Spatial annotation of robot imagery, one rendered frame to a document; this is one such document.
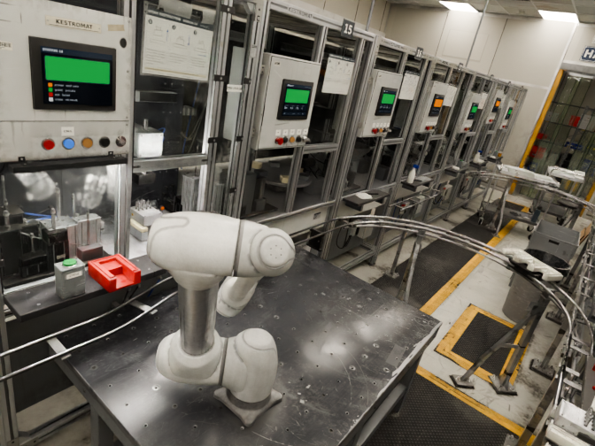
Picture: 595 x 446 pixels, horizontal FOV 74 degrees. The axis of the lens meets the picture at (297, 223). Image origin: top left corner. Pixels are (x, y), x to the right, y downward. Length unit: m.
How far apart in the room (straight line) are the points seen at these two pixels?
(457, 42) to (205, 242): 9.23
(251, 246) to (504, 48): 8.97
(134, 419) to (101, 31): 1.23
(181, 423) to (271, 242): 0.82
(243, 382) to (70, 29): 1.21
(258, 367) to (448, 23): 9.20
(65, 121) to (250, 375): 1.01
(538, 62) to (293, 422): 8.65
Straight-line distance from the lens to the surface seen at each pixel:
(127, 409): 1.53
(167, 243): 0.87
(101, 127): 1.56
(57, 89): 1.45
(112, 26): 1.53
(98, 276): 1.66
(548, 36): 9.48
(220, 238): 0.85
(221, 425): 1.48
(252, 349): 1.34
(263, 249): 0.82
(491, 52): 9.62
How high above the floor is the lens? 1.82
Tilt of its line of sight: 22 degrees down
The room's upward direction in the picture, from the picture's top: 12 degrees clockwise
